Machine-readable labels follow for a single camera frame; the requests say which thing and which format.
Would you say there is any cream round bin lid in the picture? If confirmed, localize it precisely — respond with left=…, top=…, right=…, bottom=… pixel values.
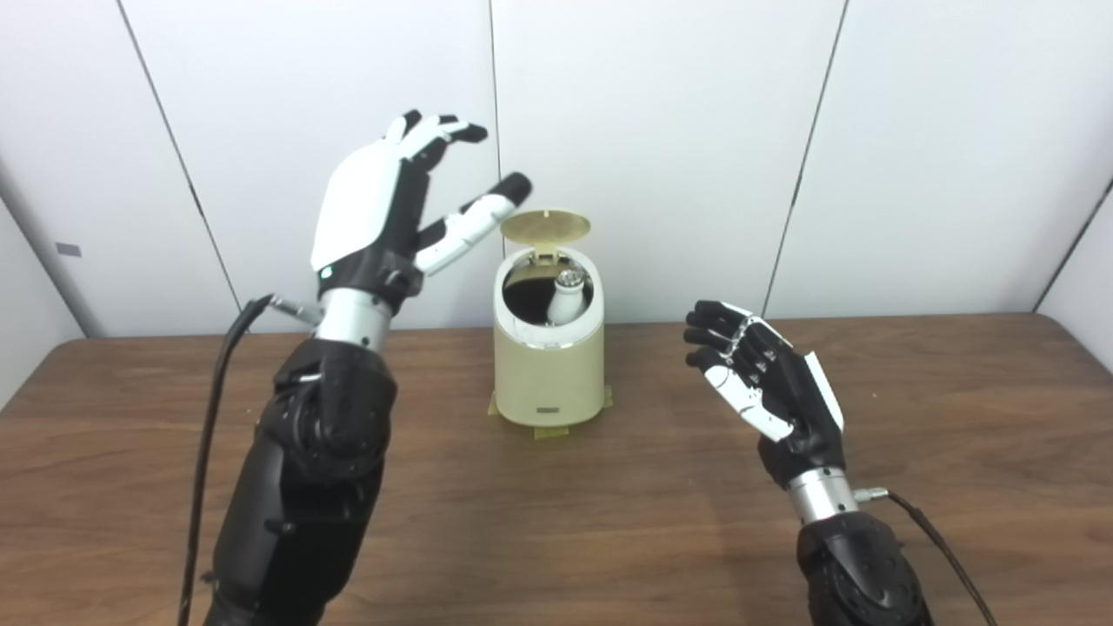
left=500, top=209, right=592, bottom=262

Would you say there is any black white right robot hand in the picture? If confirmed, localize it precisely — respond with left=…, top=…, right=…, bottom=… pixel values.
left=683, top=300, right=846, bottom=489

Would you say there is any small white plastic bottle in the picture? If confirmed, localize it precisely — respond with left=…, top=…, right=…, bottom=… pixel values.
left=543, top=270, right=586, bottom=327

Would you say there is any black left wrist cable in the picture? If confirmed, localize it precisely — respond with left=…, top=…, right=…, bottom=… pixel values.
left=177, top=294, right=327, bottom=626

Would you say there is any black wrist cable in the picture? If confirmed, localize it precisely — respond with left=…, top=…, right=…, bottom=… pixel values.
left=854, top=487, right=996, bottom=626
left=177, top=294, right=327, bottom=626

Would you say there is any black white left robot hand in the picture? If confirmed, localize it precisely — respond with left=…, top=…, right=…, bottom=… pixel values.
left=310, top=110, right=533, bottom=314

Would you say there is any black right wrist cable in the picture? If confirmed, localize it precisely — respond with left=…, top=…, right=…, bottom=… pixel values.
left=854, top=487, right=996, bottom=626

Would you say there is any cream-colored bin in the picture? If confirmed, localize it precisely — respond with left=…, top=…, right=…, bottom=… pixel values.
left=493, top=246, right=606, bottom=429

